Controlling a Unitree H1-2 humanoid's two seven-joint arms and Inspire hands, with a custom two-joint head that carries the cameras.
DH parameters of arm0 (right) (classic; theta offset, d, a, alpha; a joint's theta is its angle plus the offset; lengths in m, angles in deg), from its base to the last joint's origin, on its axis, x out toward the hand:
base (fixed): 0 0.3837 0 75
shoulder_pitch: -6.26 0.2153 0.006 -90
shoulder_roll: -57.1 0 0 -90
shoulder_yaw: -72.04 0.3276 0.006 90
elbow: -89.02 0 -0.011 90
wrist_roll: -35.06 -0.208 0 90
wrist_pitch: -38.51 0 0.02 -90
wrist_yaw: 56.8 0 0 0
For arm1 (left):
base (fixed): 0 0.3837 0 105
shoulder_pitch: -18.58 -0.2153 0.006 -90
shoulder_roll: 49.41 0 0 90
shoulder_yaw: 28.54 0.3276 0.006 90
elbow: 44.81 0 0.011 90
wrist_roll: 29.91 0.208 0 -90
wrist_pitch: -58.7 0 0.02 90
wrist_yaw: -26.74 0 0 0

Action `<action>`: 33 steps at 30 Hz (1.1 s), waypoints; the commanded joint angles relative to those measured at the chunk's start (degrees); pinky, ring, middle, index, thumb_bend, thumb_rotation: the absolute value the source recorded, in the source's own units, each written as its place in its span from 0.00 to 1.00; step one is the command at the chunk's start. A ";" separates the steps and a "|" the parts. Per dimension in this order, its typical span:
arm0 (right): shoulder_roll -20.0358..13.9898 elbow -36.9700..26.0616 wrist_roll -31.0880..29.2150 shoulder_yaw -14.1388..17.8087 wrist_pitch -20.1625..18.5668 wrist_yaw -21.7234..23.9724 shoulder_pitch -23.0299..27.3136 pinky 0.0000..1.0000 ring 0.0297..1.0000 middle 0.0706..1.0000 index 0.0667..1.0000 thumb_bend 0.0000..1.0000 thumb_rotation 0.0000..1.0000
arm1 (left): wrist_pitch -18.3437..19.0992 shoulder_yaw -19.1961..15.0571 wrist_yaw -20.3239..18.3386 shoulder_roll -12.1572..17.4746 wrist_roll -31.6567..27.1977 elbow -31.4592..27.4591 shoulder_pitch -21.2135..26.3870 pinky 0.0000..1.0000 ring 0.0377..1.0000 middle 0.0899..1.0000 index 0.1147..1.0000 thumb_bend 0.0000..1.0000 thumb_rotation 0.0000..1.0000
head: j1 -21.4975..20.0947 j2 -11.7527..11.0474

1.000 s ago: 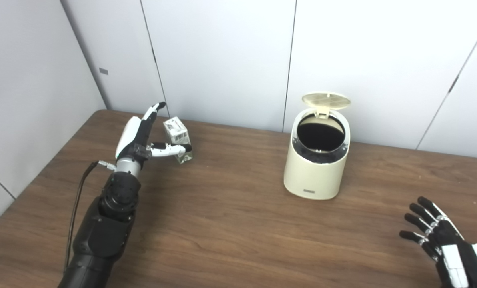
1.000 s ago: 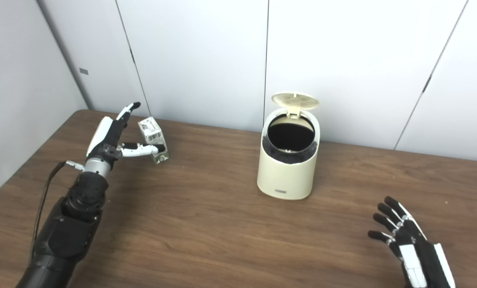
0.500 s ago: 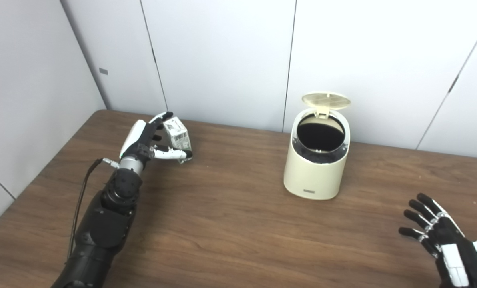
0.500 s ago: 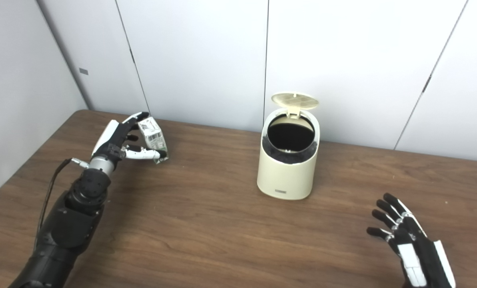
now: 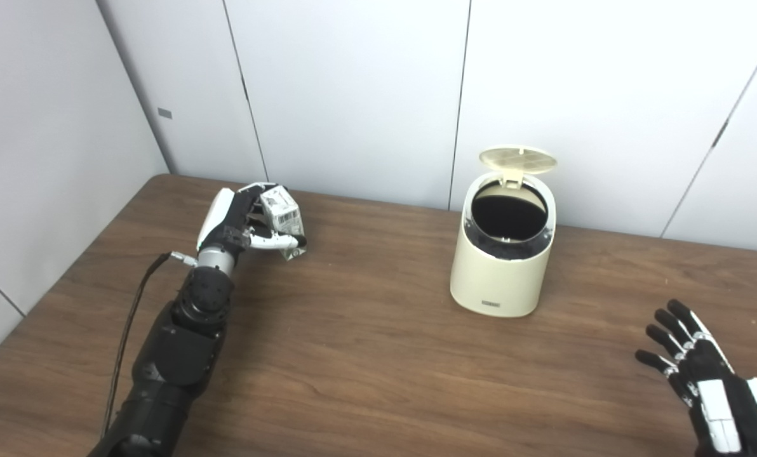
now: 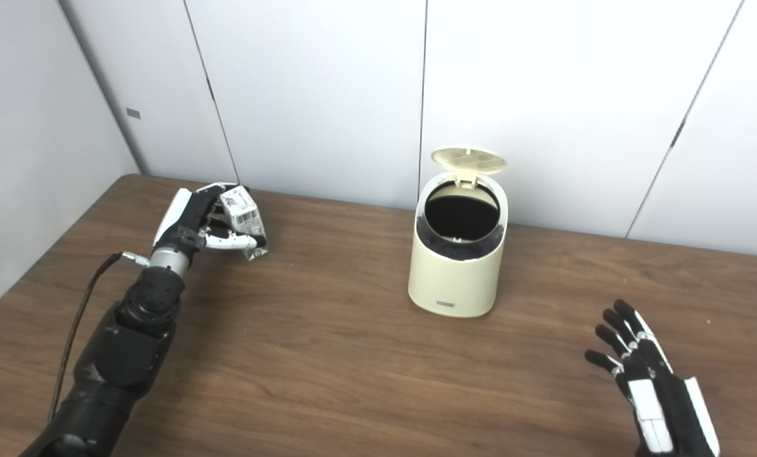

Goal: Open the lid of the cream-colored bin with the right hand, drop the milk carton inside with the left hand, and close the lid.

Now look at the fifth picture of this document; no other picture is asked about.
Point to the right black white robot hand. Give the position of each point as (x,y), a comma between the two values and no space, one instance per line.
(715,400)

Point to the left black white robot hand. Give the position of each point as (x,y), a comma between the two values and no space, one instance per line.
(216,216)

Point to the white green milk carton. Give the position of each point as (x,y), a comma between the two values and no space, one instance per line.
(283,212)

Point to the cream-colored bin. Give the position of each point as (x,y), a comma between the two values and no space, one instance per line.
(496,282)

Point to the cream round bin lid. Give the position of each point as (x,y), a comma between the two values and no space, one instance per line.
(518,158)

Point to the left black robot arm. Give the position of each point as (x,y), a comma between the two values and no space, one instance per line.
(181,355)

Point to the grey wall sticker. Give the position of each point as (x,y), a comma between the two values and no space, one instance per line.
(164,113)

